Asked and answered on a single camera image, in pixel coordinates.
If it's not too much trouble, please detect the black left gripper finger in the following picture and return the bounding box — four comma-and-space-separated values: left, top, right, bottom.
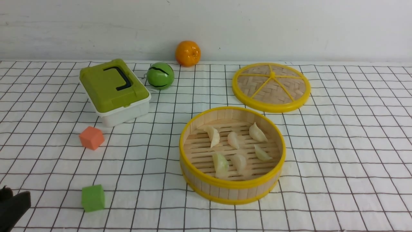
0, 191, 31, 232
0, 186, 14, 203

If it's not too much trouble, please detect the green foam cube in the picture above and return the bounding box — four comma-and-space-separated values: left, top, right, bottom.
81, 184, 105, 212

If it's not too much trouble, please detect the orange foam cube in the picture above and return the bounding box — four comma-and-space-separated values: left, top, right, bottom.
79, 126, 105, 150

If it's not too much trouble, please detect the orange toy fruit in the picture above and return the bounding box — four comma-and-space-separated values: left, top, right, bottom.
175, 41, 201, 67

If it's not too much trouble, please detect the green toy ball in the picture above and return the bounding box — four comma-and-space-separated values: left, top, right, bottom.
146, 62, 174, 90

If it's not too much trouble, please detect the bamboo steamer tray yellow rim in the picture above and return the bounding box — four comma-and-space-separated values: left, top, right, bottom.
179, 107, 286, 205

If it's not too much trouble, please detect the white dumpling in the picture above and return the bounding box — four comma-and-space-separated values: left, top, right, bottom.
254, 144, 273, 162
249, 122, 268, 142
200, 125, 222, 149

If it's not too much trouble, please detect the bamboo steamer lid yellow rim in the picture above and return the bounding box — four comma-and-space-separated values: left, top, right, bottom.
231, 62, 311, 113

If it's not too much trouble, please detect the greenish dumpling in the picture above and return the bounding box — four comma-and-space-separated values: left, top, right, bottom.
212, 153, 229, 179

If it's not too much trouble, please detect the white checkered tablecloth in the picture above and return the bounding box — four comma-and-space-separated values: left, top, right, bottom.
0, 61, 412, 232

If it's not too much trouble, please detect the green lid white box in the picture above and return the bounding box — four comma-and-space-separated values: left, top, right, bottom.
79, 59, 151, 128

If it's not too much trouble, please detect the pinkish dumpling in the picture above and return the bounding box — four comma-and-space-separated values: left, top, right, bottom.
228, 131, 240, 150
231, 154, 247, 175

